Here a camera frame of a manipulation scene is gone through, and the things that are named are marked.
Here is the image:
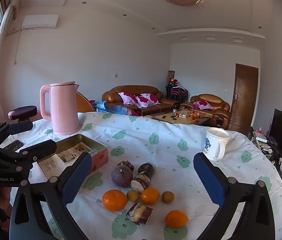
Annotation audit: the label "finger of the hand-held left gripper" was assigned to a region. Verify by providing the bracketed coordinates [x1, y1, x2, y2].
[0, 121, 34, 144]
[0, 139, 57, 172]

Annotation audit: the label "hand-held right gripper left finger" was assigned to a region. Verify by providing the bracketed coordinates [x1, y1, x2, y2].
[10, 152, 93, 240]

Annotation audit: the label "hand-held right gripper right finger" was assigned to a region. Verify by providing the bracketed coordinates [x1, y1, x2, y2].
[193, 152, 272, 240]

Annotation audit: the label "pink metal tin box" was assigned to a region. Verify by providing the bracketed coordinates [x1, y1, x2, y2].
[35, 134, 109, 180]

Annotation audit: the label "orange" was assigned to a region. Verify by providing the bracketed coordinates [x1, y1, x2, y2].
[140, 187, 160, 205]
[165, 210, 189, 228]
[102, 189, 128, 212]

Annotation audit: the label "purple passion fruit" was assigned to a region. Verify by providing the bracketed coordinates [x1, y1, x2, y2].
[111, 165, 133, 188]

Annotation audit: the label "brown longan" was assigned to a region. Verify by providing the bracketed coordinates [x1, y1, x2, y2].
[162, 191, 175, 203]
[126, 190, 139, 202]

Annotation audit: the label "dark water chestnut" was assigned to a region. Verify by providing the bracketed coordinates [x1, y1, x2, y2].
[117, 161, 135, 172]
[138, 163, 155, 177]

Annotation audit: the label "purple cushioned stool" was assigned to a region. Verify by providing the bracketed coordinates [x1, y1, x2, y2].
[8, 106, 38, 123]

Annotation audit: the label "white paper leaflet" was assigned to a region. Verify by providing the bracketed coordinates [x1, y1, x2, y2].
[38, 154, 69, 180]

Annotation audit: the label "small black case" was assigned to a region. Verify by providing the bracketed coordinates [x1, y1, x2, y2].
[6, 140, 24, 152]

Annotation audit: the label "printed photo leaflet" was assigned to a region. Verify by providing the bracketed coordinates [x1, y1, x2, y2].
[56, 142, 99, 163]

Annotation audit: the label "white floral mug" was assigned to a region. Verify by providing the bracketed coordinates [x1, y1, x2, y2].
[203, 127, 231, 161]

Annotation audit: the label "sheer curtain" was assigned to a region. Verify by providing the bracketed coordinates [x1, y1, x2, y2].
[0, 0, 22, 120]

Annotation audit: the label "pink electric kettle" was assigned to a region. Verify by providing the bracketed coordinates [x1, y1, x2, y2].
[40, 81, 80, 136]

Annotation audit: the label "wooden chair back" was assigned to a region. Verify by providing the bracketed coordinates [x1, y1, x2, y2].
[76, 92, 95, 113]

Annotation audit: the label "wooden coffee table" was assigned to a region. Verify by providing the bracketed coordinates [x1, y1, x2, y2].
[145, 109, 211, 127]

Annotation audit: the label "low television cabinet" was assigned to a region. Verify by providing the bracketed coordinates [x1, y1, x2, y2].
[247, 126, 282, 190]

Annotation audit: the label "pink floral pillow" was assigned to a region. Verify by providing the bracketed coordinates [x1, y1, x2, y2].
[193, 101, 214, 110]
[118, 92, 139, 107]
[135, 93, 161, 107]

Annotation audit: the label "blue clothes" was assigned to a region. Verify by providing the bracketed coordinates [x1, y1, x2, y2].
[89, 100, 141, 117]

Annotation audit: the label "brown leather armchair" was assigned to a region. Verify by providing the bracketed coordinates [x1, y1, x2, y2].
[181, 94, 231, 130]

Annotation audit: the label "brown wooden door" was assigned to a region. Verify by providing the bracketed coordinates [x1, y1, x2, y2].
[230, 63, 259, 132]

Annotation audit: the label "stacked dark chairs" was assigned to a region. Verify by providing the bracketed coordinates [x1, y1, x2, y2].
[165, 81, 189, 103]

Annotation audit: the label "brown leather sofa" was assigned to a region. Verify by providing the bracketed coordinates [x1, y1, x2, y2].
[102, 85, 180, 115]

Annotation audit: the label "white air conditioner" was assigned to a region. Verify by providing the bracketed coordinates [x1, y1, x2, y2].
[22, 15, 59, 30]

